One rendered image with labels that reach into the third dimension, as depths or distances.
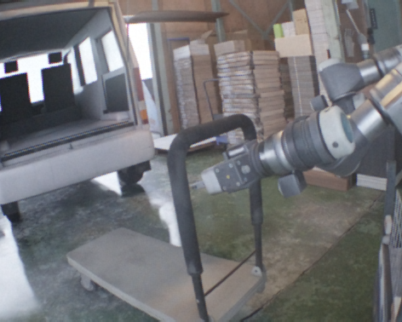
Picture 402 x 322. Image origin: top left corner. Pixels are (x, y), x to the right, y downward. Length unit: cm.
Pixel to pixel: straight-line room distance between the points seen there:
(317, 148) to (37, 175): 208
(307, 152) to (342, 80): 34
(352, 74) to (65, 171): 203
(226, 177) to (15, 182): 196
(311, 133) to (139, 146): 217
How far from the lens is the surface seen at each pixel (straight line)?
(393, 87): 55
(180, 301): 105
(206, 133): 75
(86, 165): 239
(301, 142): 49
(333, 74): 80
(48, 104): 432
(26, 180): 234
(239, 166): 53
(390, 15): 311
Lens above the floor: 87
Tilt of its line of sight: 14 degrees down
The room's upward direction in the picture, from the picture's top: 8 degrees counter-clockwise
